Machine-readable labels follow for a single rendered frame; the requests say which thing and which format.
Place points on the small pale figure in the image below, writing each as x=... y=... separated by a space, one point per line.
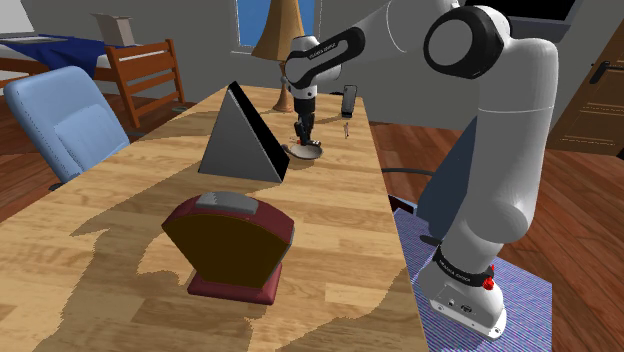
x=346 y=130

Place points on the purple patterned robot stand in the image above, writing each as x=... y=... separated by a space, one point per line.
x=526 y=302

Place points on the grey wedge with black face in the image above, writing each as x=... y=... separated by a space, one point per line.
x=234 y=146

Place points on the brown wooden door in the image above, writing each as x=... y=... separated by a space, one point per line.
x=594 y=107

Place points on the blue window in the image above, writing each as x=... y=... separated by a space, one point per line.
x=251 y=19

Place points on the black phone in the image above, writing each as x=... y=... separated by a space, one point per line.
x=349 y=101

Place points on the light blue chair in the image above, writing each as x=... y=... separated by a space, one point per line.
x=68 y=126

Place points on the light wooden desk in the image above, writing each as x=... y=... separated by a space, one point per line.
x=336 y=229

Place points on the grey shallow bowl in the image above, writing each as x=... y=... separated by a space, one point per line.
x=308 y=154

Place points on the table lamp with tan shade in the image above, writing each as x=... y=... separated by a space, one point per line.
x=279 y=34

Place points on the dark red clock, brown face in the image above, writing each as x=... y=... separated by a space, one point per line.
x=229 y=248

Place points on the wooden bed with blue blanket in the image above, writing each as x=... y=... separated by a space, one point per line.
x=141 y=63

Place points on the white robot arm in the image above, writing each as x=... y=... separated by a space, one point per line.
x=512 y=146

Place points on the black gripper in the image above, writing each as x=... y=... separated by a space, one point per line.
x=305 y=111

